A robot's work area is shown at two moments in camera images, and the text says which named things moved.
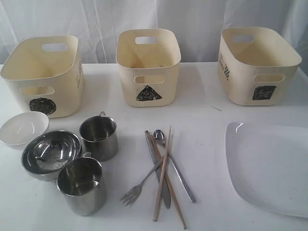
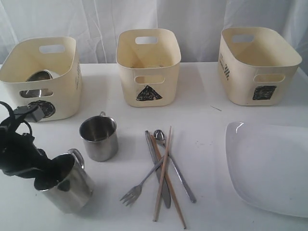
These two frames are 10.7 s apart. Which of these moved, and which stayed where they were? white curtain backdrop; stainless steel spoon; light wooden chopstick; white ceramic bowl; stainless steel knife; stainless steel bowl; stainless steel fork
Moved: white ceramic bowl; stainless steel bowl
Stayed: white curtain backdrop; stainless steel spoon; light wooden chopstick; stainless steel knife; stainless steel fork
